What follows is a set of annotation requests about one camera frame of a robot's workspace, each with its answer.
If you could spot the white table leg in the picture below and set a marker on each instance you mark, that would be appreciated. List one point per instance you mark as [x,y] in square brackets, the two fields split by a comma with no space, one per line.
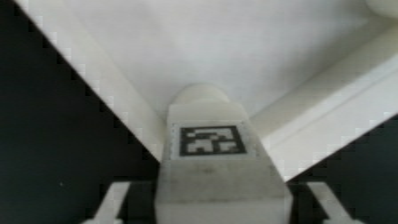
[221,187]

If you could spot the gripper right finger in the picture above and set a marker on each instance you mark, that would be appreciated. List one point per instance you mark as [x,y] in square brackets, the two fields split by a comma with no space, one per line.
[318,208]

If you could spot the white square table top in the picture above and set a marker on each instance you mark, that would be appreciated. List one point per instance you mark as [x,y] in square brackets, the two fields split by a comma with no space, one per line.
[297,54]

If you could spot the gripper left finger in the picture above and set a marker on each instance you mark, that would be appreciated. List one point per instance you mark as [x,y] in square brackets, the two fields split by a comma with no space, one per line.
[126,204]

